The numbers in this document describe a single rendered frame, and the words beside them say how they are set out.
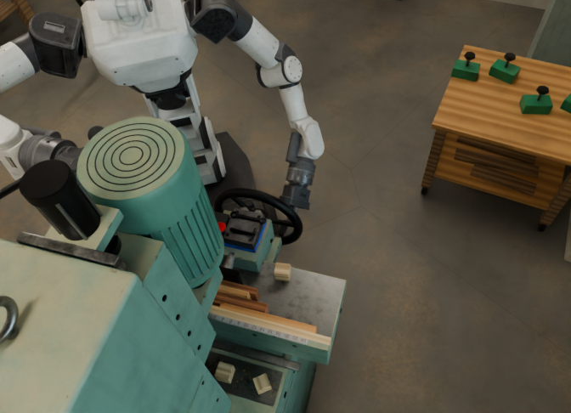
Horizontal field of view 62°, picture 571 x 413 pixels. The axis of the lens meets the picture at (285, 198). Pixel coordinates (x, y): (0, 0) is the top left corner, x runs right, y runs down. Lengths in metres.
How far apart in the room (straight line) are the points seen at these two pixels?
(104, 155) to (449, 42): 2.92
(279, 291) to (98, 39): 0.79
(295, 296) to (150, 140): 0.63
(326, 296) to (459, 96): 1.31
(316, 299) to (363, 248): 1.13
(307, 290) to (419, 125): 1.79
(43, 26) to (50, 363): 0.95
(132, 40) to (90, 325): 0.86
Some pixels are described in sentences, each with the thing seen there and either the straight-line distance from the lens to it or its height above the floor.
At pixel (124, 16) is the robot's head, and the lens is 1.27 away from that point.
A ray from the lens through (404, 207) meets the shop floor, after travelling 2.48.
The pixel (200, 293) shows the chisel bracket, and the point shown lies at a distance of 1.09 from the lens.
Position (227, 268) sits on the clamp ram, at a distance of 1.19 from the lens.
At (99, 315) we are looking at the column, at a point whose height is 1.52.
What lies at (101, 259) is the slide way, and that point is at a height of 1.52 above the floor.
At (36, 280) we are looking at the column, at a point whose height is 1.52.
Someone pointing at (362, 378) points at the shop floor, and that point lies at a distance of 2.11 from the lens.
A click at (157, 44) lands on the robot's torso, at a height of 1.30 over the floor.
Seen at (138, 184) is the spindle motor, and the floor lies 1.50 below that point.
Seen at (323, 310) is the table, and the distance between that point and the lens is 1.22.
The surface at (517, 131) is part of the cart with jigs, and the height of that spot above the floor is 0.53.
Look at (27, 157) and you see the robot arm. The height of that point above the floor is 1.37.
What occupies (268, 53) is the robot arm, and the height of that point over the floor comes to 1.16.
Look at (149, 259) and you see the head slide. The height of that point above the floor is 1.42.
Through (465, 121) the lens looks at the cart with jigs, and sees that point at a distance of 2.17.
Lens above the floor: 2.04
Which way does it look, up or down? 55 degrees down
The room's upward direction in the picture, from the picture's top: 7 degrees counter-clockwise
